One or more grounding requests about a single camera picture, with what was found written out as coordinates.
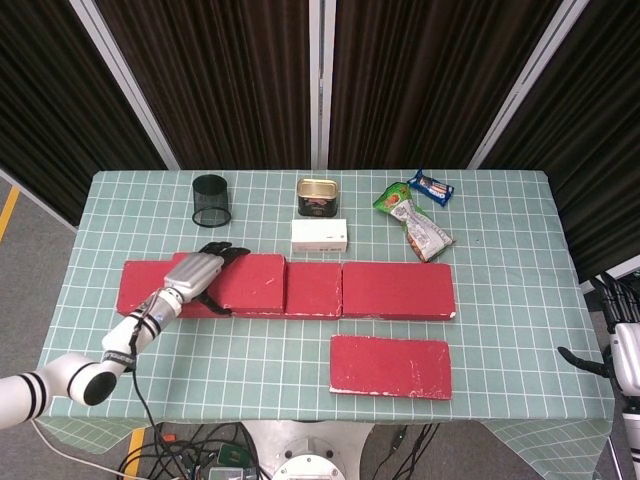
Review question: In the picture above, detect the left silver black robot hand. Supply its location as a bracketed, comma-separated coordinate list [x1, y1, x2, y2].
[162, 241, 252, 317]

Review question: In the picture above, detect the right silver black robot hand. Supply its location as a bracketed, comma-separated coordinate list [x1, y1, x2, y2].
[557, 269, 640, 394]

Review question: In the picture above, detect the red foam brick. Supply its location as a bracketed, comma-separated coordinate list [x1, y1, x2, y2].
[116, 260, 231, 320]
[228, 262, 344, 320]
[341, 261, 457, 322]
[328, 334, 454, 401]
[169, 252, 287, 314]

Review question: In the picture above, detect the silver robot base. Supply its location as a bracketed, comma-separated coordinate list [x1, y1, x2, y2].
[242, 419, 376, 480]

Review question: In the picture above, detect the black mesh pen holder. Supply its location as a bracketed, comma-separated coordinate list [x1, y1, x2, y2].
[191, 174, 233, 227]

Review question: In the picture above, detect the green checked tablecloth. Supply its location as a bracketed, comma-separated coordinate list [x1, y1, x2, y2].
[24, 169, 616, 456]

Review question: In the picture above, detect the white cardboard box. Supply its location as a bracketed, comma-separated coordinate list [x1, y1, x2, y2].
[291, 217, 350, 254]

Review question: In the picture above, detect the luncheon meat can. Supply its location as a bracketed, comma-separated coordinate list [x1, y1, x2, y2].
[296, 178, 341, 219]

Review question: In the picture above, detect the yellow floor tape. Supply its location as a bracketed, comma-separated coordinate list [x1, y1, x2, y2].
[122, 427, 146, 480]
[0, 185, 21, 242]

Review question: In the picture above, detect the dark brown curtain panel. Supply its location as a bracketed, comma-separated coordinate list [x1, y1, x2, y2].
[94, 0, 312, 170]
[329, 0, 566, 170]
[479, 0, 640, 284]
[0, 0, 169, 226]

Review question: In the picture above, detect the green snack bag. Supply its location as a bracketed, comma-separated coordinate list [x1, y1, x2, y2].
[373, 181, 456, 264]

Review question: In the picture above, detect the blue cookie pack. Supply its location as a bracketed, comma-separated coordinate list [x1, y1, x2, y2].
[407, 169, 456, 207]

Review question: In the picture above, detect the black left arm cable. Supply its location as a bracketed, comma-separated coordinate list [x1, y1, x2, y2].
[128, 314, 169, 480]

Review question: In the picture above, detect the black floor cable bundle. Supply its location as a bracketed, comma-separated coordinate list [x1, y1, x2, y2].
[389, 423, 441, 480]
[117, 422, 261, 480]

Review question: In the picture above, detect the white partition post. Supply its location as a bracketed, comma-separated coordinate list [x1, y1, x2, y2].
[308, 0, 335, 170]
[467, 0, 591, 170]
[69, 0, 181, 170]

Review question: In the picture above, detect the white floor cable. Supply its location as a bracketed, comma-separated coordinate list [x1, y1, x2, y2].
[29, 418, 124, 476]

